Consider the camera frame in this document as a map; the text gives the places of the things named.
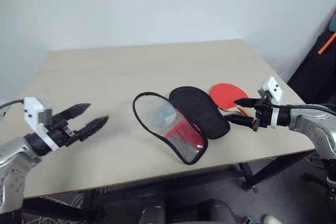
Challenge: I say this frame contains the white shoe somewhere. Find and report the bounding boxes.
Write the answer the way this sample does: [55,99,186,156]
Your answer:
[263,215,283,224]

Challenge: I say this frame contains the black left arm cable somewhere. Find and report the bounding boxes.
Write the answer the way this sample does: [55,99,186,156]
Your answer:
[0,100,26,110]

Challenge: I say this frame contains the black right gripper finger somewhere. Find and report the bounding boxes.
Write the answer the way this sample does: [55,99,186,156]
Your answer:
[224,113,255,129]
[233,98,257,109]

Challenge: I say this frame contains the red ping pong paddle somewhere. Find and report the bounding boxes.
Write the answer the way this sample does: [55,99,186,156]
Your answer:
[209,83,250,116]

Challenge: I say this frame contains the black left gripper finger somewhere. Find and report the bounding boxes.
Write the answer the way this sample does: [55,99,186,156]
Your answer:
[77,115,109,142]
[59,103,91,120]

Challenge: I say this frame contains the dark patterned rug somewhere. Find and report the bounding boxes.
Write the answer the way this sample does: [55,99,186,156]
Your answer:
[22,187,111,224]

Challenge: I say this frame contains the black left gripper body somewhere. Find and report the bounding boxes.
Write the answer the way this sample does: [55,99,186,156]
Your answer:
[46,112,81,147]

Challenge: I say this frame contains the black and red paddle case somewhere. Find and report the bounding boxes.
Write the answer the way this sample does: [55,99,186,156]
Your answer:
[132,86,231,165]

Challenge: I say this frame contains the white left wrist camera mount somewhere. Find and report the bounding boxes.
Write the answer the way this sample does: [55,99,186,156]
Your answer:
[23,97,59,152]

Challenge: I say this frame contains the orange strip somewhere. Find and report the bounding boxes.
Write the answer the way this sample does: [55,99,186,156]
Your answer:
[318,31,336,55]

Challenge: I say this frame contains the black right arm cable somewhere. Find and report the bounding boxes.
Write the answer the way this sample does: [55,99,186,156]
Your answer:
[270,103,336,116]

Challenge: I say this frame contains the large black object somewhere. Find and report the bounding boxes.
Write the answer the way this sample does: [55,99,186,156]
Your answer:
[287,31,336,105]

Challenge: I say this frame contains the loose floor cables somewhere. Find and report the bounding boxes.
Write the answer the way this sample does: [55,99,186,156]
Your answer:
[306,155,326,168]

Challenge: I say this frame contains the teal object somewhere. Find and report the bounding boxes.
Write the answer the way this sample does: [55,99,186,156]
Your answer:
[328,13,336,33]

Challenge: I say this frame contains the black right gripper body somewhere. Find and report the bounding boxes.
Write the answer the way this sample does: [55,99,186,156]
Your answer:
[252,98,272,132]

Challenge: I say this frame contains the dark grey rounded shape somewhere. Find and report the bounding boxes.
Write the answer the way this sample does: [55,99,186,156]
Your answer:
[201,198,237,224]
[139,204,166,224]

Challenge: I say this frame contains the black office chair base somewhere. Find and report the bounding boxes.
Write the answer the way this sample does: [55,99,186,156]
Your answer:
[303,173,329,186]

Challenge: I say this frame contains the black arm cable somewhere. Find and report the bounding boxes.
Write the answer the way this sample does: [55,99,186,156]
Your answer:
[270,103,336,116]
[0,100,26,110]

